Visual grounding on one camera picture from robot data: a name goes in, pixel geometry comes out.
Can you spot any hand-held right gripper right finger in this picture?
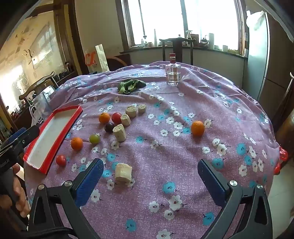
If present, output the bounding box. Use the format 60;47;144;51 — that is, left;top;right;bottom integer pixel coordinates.
198;159;274;239

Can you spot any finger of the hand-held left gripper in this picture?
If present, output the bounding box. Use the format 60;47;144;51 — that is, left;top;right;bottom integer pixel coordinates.
9;126;41;150
0;127;27;149

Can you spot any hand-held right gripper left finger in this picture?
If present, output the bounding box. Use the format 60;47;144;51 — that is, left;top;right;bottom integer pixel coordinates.
28;158;104;239

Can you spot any red rimmed white tray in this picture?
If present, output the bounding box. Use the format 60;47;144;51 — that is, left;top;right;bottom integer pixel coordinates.
23;105;83;175

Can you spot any orange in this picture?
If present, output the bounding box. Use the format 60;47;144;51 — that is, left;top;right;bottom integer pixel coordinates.
99;112;111;124
191;120;205;136
71;137;83;151

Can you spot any person's left hand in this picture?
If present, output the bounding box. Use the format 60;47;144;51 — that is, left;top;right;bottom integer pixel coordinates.
12;164;31;217

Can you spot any clear glass mug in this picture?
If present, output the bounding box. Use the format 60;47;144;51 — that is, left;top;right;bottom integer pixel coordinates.
31;92;54;122

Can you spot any wooden chair with curved top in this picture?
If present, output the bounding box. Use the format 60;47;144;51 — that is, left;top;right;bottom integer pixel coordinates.
19;71;59;101

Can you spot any purple floral tablecloth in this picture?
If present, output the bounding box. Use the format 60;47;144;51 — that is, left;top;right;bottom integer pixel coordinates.
24;61;282;239

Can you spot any red plastic bag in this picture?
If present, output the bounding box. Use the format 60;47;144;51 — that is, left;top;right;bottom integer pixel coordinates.
274;145;288;174

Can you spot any white bag with orange print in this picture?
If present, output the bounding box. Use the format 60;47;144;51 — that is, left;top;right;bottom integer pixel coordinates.
84;51;97;75

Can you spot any green leafy vegetable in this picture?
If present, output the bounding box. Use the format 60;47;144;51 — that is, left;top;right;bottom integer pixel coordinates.
118;79;147;94

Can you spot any white paper bag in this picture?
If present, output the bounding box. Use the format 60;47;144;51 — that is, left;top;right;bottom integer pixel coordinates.
95;44;110;72

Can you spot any glass bottle with red cap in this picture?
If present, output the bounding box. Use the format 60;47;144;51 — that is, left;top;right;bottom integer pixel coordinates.
166;53;181;86

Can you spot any dark wooden cabinet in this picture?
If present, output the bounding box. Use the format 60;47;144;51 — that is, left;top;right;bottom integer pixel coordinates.
119;52;132;67

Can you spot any silver refrigerator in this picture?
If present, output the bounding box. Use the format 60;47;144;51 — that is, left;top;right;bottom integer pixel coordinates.
247;10;270;101

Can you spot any dark wooden chair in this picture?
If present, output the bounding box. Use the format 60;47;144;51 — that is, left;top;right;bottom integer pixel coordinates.
159;38;196;66

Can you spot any white plastic bag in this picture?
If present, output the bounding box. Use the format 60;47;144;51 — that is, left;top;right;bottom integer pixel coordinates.
246;10;267;26

